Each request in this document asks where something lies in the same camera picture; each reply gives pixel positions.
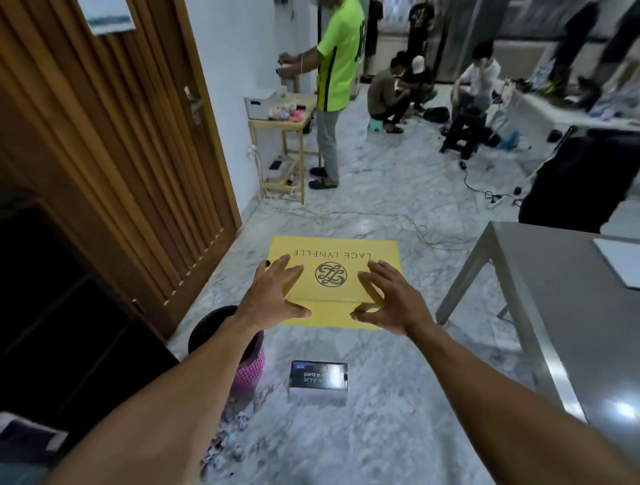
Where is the dark wooden cabinet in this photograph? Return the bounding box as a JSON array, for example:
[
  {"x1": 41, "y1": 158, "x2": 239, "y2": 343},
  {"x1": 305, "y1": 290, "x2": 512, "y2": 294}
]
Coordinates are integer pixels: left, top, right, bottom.
[{"x1": 0, "y1": 189, "x2": 181, "y2": 450}]

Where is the yellow shoebox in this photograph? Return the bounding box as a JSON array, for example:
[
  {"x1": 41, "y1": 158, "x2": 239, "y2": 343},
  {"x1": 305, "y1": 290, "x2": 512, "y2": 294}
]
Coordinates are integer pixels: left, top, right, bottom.
[{"x1": 267, "y1": 235, "x2": 403, "y2": 330}]

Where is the silver door lever handle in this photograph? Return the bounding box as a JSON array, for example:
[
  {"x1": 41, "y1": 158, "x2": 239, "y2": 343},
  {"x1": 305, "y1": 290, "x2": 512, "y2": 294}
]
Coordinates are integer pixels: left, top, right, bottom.
[{"x1": 183, "y1": 85, "x2": 203, "y2": 126}]

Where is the person's right forearm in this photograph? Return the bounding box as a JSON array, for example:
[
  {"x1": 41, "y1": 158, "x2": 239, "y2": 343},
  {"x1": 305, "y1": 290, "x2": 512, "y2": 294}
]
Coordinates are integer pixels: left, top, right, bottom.
[{"x1": 407, "y1": 322, "x2": 640, "y2": 485}]

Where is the black jacket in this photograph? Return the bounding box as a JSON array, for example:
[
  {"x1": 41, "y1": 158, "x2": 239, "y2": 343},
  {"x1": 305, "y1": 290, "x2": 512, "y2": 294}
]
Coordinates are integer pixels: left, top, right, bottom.
[{"x1": 517, "y1": 129, "x2": 640, "y2": 235}]

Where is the pile of paper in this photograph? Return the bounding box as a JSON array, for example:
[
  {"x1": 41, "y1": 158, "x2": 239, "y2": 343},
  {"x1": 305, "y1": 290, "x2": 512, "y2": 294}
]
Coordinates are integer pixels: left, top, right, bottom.
[{"x1": 199, "y1": 409, "x2": 251, "y2": 480}]

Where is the white storage box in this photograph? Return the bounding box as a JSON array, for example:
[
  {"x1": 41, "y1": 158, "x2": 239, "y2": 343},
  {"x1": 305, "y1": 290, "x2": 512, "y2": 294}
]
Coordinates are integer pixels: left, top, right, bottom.
[{"x1": 243, "y1": 89, "x2": 279, "y2": 121}]

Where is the brown wooden slatted door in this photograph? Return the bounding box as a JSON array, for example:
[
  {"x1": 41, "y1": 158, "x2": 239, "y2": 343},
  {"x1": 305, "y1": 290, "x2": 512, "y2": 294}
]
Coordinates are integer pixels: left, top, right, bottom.
[{"x1": 0, "y1": 0, "x2": 243, "y2": 343}]

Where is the person's right hand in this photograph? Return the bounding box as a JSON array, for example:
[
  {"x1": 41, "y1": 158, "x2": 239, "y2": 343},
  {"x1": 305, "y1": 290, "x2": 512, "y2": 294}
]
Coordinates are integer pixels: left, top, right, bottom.
[{"x1": 349, "y1": 259, "x2": 435, "y2": 338}]

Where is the silver laptop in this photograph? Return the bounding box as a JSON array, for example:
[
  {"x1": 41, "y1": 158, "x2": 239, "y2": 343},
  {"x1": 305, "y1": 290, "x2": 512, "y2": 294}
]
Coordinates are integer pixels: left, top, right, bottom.
[{"x1": 592, "y1": 238, "x2": 640, "y2": 290}]

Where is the person's left forearm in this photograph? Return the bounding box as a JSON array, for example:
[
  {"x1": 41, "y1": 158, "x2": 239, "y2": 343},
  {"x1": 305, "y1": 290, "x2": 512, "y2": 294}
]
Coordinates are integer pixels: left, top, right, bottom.
[{"x1": 45, "y1": 319, "x2": 263, "y2": 485}]

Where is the person's left hand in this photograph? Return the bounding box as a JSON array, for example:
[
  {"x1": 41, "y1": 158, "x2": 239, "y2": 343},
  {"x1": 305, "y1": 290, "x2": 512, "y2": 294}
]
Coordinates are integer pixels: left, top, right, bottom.
[{"x1": 235, "y1": 253, "x2": 312, "y2": 333}]

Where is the black charger cable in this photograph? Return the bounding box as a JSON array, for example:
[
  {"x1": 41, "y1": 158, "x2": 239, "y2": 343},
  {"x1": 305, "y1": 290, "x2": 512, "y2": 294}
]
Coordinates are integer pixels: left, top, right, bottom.
[{"x1": 459, "y1": 161, "x2": 523, "y2": 209}]

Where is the white power cable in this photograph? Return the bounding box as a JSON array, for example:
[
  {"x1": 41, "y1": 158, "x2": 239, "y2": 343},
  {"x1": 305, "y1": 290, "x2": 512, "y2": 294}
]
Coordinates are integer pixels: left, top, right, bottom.
[{"x1": 247, "y1": 145, "x2": 281, "y2": 201}]

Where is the white grey patterned shoebox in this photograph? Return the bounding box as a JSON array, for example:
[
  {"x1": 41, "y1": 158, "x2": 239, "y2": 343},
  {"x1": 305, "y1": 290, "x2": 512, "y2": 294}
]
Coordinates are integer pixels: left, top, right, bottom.
[{"x1": 288, "y1": 360, "x2": 349, "y2": 406}]

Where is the long white table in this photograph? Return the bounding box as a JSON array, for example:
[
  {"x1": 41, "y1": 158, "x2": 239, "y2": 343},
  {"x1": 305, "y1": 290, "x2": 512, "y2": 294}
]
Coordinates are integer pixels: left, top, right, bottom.
[{"x1": 509, "y1": 85, "x2": 640, "y2": 151}]

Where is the light wooden table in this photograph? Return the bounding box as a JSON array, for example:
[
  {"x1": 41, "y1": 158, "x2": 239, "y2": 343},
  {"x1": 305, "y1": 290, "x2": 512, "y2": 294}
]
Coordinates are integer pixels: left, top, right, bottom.
[{"x1": 248, "y1": 95, "x2": 321, "y2": 205}]

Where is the black stool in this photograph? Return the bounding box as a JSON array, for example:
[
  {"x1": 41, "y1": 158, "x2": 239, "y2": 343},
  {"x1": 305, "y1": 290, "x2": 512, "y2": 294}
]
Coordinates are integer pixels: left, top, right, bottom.
[{"x1": 439, "y1": 112, "x2": 489, "y2": 161}]

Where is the white blue paper sheet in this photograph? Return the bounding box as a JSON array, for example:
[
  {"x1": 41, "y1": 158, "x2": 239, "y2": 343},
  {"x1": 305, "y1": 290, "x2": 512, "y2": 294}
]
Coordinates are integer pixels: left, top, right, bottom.
[{"x1": 77, "y1": 0, "x2": 137, "y2": 36}]

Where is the grey rectangular table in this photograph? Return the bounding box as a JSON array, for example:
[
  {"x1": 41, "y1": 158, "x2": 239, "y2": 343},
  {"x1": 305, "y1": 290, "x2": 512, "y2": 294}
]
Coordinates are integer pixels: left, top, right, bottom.
[{"x1": 435, "y1": 221, "x2": 640, "y2": 466}]

